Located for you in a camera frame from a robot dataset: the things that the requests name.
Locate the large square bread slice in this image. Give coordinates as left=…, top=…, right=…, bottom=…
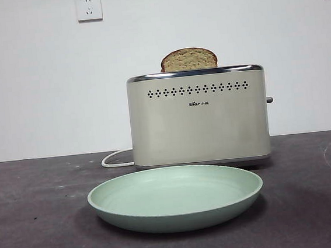
left=159, top=46, right=219, bottom=74

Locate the white wall socket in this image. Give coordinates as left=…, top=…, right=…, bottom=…
left=76, top=0, right=104, bottom=24

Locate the cream two-slot toaster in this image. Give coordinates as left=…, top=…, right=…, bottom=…
left=124, top=61, right=280, bottom=179

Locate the white toaster power cable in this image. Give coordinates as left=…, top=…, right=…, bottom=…
left=100, top=149, right=135, bottom=169

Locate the pale green round plate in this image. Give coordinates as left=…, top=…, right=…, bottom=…
left=84, top=157, right=267, bottom=242

